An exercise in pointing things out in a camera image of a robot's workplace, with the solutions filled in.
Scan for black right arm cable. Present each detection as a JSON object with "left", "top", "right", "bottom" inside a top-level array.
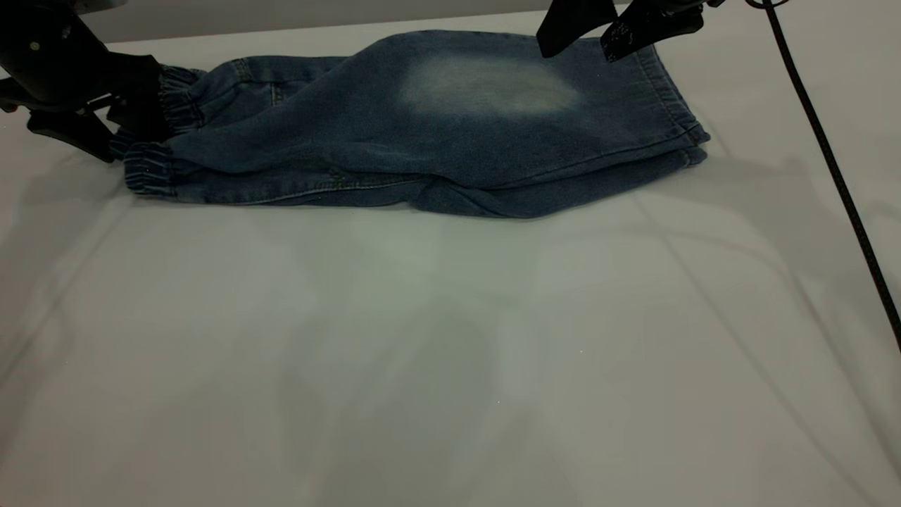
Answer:
[{"left": 745, "top": 0, "right": 901, "bottom": 353}]

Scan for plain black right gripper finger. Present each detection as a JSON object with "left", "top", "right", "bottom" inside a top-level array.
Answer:
[{"left": 536, "top": 0, "right": 620, "bottom": 58}]

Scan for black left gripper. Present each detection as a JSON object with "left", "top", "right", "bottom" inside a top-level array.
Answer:
[{"left": 0, "top": 0, "right": 174, "bottom": 163}]

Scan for blue denim shorts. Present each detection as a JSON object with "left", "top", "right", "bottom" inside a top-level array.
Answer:
[{"left": 116, "top": 30, "right": 710, "bottom": 219}]

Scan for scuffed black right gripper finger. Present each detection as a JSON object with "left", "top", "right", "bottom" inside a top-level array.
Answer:
[{"left": 602, "top": 0, "right": 705, "bottom": 63}]

